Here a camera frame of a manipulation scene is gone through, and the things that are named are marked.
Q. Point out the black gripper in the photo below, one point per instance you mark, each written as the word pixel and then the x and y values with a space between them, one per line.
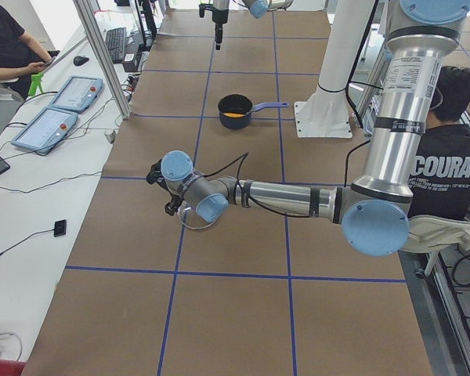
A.
pixel 172 194
pixel 219 14

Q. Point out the glass pot lid blue knob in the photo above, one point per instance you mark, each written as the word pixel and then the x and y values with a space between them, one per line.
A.
pixel 190 219

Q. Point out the yellow plastic corn cob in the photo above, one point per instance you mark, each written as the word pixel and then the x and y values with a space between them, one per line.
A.
pixel 234 115

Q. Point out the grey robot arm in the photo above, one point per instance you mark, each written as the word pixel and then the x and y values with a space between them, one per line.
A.
pixel 257 8
pixel 372 209

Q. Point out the dark blue saucepan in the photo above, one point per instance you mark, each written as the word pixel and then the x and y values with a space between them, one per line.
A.
pixel 237 103

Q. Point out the black keyboard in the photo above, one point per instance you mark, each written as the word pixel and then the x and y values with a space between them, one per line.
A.
pixel 115 40

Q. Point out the small black square device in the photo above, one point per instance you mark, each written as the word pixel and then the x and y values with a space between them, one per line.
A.
pixel 60 228

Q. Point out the black computer mouse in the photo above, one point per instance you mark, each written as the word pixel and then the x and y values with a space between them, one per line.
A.
pixel 80 60

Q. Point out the lower teach pendant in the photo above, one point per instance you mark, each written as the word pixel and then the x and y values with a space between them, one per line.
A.
pixel 46 130

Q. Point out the teach pendant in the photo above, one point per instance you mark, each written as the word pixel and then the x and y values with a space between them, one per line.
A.
pixel 46 130
pixel 77 94

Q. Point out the upper teach pendant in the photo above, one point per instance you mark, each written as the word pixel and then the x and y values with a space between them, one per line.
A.
pixel 77 94

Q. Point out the green plastic stand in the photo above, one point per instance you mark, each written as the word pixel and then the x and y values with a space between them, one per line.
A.
pixel 36 84

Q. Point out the person with phone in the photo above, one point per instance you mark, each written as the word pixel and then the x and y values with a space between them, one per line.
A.
pixel 21 55

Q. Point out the white chair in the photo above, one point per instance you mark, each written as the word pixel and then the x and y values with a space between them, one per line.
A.
pixel 430 235

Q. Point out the seated person black shirt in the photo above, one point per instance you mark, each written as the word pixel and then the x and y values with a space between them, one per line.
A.
pixel 440 177

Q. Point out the aluminium frame post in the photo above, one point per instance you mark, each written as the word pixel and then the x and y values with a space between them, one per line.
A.
pixel 92 31

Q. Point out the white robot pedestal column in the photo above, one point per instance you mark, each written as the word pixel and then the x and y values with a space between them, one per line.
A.
pixel 351 18

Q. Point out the white robot mounting base plate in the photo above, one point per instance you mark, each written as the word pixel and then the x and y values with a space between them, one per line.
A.
pixel 318 120

